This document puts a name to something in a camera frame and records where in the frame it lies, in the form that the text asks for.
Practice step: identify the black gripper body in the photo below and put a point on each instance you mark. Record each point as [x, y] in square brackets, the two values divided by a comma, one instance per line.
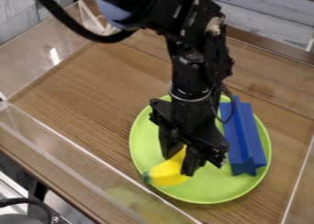
[194, 118]

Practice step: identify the clear acrylic corner bracket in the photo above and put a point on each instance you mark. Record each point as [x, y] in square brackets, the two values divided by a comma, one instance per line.
[95, 23]

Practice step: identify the clear acrylic front wall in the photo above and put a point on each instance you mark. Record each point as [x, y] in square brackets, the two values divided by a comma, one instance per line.
[106, 195]

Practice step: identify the green round plate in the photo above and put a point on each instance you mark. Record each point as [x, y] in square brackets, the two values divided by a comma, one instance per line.
[213, 185]

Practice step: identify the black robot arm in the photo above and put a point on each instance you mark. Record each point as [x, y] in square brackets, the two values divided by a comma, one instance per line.
[191, 24]

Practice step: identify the blue star-shaped block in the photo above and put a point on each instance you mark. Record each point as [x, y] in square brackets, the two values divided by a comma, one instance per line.
[246, 153]

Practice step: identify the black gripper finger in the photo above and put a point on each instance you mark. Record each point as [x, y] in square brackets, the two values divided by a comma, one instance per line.
[193, 162]
[170, 142]

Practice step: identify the yellow toy banana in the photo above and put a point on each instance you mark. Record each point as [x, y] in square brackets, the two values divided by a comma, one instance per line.
[166, 174]

